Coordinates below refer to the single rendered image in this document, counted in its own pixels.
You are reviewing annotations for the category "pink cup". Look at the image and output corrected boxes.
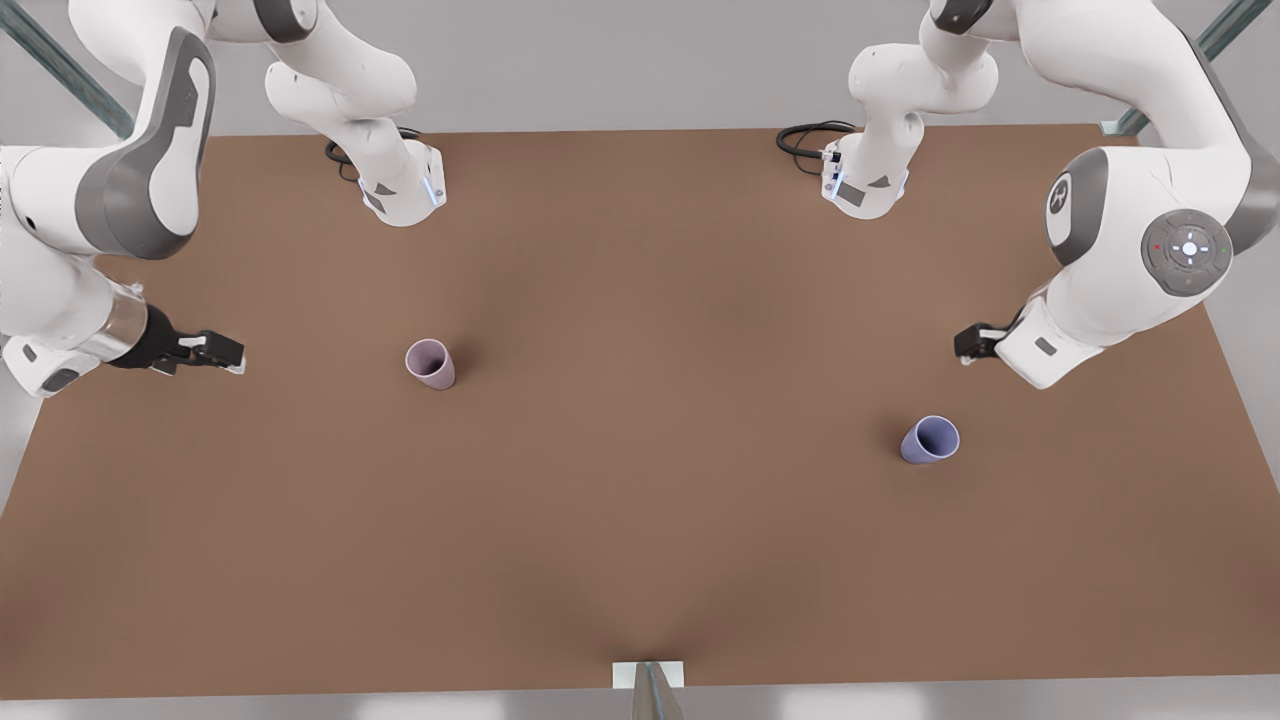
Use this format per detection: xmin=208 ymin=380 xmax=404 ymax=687
xmin=405 ymin=339 xmax=457 ymax=391

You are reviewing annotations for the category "silver frame post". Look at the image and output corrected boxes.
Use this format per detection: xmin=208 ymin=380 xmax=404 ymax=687
xmin=612 ymin=660 xmax=687 ymax=720
xmin=1100 ymin=0 xmax=1274 ymax=138
xmin=0 ymin=0 xmax=136 ymax=140

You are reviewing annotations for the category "purple cup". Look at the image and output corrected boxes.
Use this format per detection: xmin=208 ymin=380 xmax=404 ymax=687
xmin=900 ymin=415 xmax=961 ymax=466

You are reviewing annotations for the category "black cable loop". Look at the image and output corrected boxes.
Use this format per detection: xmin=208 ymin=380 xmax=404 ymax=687
xmin=776 ymin=120 xmax=861 ymax=173
xmin=325 ymin=126 xmax=423 ymax=184

